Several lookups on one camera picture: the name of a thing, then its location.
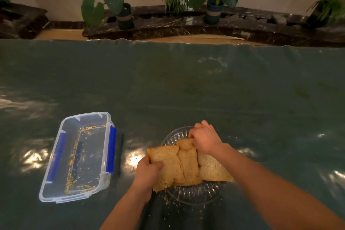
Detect person's right hand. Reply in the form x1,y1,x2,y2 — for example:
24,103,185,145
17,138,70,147
188,120,225,156

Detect person's left hand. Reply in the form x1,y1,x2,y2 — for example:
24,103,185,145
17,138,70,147
132,156,164,203

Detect large brown bread slice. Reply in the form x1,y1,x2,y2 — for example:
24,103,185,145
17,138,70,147
147,145,185,193

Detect narrow brown bread slice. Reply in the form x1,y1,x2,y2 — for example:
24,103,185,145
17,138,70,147
176,138,203,187

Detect person's right forearm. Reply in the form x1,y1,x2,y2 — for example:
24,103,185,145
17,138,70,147
213,143,345,230

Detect person's left forearm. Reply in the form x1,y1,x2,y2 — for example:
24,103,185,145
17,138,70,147
99,186,152,230

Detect clear ribbed glass plate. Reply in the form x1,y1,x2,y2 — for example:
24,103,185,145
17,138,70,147
160,126,227,206

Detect green tablecloth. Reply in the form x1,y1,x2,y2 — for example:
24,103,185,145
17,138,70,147
0,39,345,230

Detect clear plastic container blue clips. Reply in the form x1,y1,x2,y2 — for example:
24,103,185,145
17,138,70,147
38,111,117,204

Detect dark marble planter ledge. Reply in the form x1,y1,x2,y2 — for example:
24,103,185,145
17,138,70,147
82,5,345,48
0,3,50,40

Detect black plant pot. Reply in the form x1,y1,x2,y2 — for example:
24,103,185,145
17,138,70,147
307,0,330,29

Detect blue pot with rope band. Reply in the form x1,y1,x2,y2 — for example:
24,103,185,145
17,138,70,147
205,0,225,25

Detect dark pot with rope band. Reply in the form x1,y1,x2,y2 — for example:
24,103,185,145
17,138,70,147
116,3,135,30

